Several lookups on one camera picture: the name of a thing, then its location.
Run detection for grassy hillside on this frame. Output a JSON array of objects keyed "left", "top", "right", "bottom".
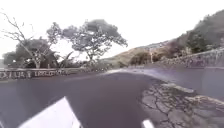
[{"left": 99, "top": 40, "right": 175, "bottom": 68}]

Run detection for dark bush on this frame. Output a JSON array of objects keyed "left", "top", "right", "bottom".
[{"left": 129, "top": 51, "right": 152, "bottom": 66}]

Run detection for large leafy tree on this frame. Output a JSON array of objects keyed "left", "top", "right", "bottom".
[{"left": 61, "top": 18, "right": 129, "bottom": 66}]

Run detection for dark asphalt road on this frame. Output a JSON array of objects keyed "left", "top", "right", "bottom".
[{"left": 0, "top": 67, "right": 224, "bottom": 128}]

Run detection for pale pole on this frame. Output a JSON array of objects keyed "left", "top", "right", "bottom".
[{"left": 150, "top": 48, "right": 154, "bottom": 64}]

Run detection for robot's own part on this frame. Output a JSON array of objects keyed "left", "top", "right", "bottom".
[{"left": 142, "top": 119, "right": 155, "bottom": 128}]

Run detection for cracked stone verge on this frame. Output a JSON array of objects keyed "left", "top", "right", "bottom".
[{"left": 138, "top": 82, "right": 224, "bottom": 128}]

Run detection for low stone railing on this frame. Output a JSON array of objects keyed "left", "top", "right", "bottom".
[{"left": 0, "top": 67, "right": 111, "bottom": 81}]

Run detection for dark clump of trees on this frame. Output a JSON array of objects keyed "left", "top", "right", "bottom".
[{"left": 2, "top": 38, "right": 82, "bottom": 70}]

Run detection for trees on slope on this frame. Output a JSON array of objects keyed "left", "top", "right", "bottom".
[{"left": 166, "top": 9, "right": 224, "bottom": 56}]

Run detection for rough stone wall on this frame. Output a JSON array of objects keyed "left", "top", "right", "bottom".
[{"left": 128, "top": 47, "right": 224, "bottom": 70}]

